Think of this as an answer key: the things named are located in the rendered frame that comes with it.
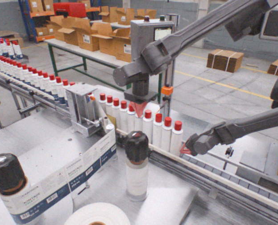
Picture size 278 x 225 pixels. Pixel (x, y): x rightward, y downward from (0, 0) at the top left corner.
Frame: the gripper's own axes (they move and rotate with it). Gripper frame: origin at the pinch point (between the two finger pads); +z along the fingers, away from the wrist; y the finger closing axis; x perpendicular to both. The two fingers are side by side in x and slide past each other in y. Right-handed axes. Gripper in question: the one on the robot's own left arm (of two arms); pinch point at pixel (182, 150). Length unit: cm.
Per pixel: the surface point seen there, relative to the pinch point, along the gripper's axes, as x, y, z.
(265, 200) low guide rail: 29.9, 4.5, -21.3
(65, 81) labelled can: -74, -1, 42
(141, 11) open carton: -229, -374, 165
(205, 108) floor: 24, -207, 100
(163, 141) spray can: -9.1, 2.6, 3.5
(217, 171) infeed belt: 16.5, -2.4, -6.6
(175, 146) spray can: -4.2, 2.6, -0.7
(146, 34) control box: -50, -2, -24
